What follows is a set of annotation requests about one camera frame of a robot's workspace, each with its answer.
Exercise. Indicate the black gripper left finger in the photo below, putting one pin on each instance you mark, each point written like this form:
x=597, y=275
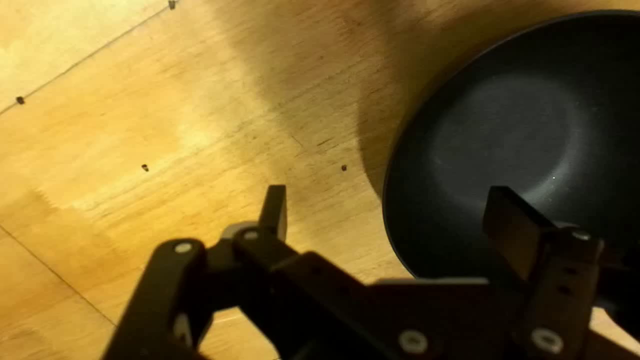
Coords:
x=181, y=280

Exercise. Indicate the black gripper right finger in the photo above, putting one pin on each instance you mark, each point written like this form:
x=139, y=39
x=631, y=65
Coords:
x=553, y=287

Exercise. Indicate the black round bowl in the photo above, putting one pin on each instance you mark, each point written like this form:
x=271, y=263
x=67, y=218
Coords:
x=520, y=132

